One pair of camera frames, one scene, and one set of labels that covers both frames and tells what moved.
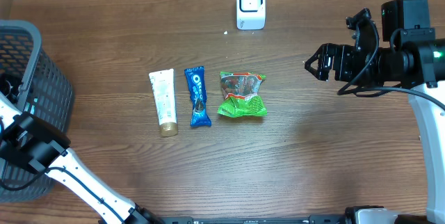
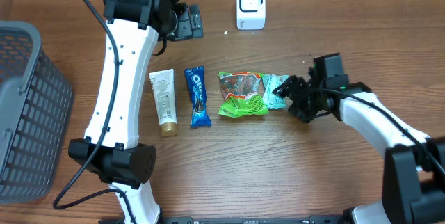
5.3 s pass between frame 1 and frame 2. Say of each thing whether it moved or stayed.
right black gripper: moved
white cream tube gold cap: stayed
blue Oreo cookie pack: stayed
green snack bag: stayed
